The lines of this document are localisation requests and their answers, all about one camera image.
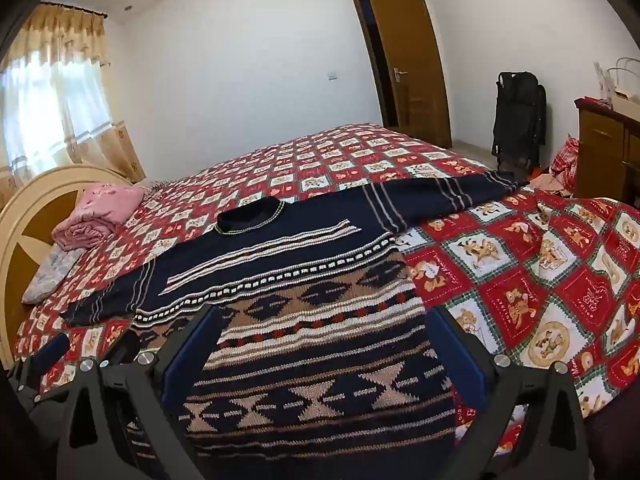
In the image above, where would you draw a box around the yellow and white curtain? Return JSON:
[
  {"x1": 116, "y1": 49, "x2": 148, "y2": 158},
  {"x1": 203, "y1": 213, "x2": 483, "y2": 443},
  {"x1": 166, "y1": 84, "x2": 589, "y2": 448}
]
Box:
[{"x1": 0, "y1": 2, "x2": 146, "y2": 211}]

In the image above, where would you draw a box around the dark curtain rod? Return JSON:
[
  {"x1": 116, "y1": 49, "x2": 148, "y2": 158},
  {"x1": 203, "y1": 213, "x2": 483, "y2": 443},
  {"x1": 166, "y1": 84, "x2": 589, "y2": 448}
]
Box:
[{"x1": 47, "y1": 2, "x2": 108, "y2": 18}]

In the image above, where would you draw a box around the striped grey pillow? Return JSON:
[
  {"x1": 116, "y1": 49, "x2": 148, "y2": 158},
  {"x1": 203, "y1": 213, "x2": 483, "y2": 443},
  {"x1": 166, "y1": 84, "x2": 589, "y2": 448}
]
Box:
[{"x1": 137, "y1": 177, "x2": 176, "y2": 193}]

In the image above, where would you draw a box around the red bear print bedspread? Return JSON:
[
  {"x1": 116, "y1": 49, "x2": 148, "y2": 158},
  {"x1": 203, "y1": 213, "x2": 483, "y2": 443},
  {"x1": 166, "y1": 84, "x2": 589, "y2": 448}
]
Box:
[{"x1": 15, "y1": 122, "x2": 640, "y2": 461}]

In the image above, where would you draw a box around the red plaid cloth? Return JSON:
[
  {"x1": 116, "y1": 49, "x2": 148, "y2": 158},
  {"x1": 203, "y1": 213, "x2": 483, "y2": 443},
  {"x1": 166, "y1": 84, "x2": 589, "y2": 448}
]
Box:
[{"x1": 550, "y1": 135, "x2": 581, "y2": 188}]

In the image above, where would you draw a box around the grey floral pillow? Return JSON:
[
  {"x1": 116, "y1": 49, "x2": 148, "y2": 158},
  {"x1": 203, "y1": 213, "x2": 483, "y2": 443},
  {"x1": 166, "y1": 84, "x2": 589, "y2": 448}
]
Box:
[{"x1": 21, "y1": 247, "x2": 88, "y2": 305}]

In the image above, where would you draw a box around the dark wooden door frame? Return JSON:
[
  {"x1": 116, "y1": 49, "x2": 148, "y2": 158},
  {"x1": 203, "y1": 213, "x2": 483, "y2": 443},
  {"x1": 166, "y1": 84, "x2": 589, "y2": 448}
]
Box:
[{"x1": 349, "y1": 0, "x2": 401, "y2": 128}]

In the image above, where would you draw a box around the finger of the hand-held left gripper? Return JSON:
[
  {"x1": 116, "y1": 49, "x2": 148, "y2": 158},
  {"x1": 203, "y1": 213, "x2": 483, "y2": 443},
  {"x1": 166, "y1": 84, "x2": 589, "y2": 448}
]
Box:
[
  {"x1": 100, "y1": 330, "x2": 151, "y2": 363},
  {"x1": 9, "y1": 332, "x2": 71, "y2": 403}
]

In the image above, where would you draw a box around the brown wooden door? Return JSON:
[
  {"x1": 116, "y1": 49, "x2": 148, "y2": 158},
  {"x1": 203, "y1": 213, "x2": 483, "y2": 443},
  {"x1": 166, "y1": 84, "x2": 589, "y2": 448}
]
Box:
[{"x1": 365, "y1": 0, "x2": 453, "y2": 150}]

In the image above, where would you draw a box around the white paper bag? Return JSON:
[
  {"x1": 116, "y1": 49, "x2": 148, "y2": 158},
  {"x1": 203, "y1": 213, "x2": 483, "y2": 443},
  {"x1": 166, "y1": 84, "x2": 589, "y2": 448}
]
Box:
[{"x1": 592, "y1": 57, "x2": 640, "y2": 121}]

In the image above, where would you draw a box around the brown wooden cabinet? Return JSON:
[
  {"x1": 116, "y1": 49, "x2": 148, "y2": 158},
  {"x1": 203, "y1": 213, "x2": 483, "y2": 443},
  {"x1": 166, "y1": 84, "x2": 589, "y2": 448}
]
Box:
[{"x1": 574, "y1": 96, "x2": 640, "y2": 203}]

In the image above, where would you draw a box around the cream wooden bed headboard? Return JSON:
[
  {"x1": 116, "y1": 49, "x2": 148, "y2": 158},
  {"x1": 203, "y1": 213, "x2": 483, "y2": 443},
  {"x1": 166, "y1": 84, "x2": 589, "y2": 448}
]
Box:
[{"x1": 0, "y1": 165, "x2": 146, "y2": 371}]

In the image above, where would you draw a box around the pink folded blanket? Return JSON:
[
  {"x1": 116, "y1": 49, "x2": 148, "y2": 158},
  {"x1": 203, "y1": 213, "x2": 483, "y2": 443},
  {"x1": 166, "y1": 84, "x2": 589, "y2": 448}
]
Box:
[{"x1": 52, "y1": 182, "x2": 151, "y2": 251}]

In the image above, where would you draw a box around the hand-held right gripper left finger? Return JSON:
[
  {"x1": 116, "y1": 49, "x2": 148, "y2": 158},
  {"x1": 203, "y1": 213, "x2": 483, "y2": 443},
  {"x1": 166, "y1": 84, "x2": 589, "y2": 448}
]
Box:
[{"x1": 55, "y1": 304, "x2": 224, "y2": 480}]

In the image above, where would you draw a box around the navy patterned knit sweater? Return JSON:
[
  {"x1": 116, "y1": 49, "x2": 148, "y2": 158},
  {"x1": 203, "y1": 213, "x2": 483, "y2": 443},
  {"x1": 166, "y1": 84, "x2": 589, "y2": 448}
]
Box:
[{"x1": 60, "y1": 170, "x2": 526, "y2": 480}]

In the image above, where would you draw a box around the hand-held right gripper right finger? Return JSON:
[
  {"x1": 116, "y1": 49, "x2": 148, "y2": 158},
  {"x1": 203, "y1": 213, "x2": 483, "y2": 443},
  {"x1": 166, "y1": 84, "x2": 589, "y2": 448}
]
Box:
[{"x1": 427, "y1": 305, "x2": 596, "y2": 480}]

